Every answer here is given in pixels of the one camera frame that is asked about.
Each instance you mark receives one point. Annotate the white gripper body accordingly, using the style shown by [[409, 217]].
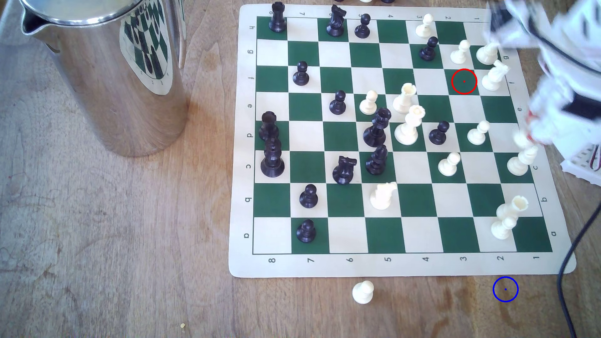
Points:
[[539, 133]]

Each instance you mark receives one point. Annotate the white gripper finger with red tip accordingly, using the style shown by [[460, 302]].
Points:
[[537, 121], [542, 137]]

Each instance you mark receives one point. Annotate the white chess pawn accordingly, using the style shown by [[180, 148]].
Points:
[[362, 293], [521, 139], [447, 167], [500, 230], [424, 30], [368, 107], [476, 136], [459, 56]]

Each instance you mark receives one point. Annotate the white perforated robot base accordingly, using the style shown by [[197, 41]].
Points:
[[582, 166]]

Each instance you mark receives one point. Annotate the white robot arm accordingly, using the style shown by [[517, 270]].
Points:
[[575, 33]]

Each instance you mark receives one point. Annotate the white chess bishop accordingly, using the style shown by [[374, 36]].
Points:
[[518, 165]]

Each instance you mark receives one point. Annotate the white chess knight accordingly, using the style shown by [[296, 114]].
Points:
[[381, 197], [492, 80]]

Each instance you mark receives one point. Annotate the white chess rook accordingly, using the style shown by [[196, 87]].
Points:
[[404, 101], [512, 209]]

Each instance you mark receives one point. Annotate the white chess king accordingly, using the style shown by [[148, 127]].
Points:
[[486, 55]]

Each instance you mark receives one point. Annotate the black chess pawn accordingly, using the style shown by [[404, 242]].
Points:
[[362, 30], [308, 199], [337, 107], [301, 77], [306, 234], [437, 136], [427, 52]]

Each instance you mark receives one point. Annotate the white chess queen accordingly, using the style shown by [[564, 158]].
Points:
[[406, 132]]

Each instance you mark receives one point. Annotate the green white chess mat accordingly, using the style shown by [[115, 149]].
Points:
[[418, 197]]

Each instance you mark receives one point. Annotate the black chess queen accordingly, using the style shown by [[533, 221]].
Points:
[[374, 136]]

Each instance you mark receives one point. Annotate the black chess bishop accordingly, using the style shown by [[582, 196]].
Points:
[[375, 164]]

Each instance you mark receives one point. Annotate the black chess knight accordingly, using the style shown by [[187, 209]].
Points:
[[343, 172], [335, 26]]

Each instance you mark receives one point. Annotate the black chess king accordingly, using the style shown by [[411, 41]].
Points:
[[272, 164]]

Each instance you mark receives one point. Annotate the black chess rook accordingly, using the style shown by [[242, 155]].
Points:
[[268, 126], [277, 21]]

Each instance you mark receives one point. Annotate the stainless steel pitcher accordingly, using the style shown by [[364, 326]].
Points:
[[117, 94]]

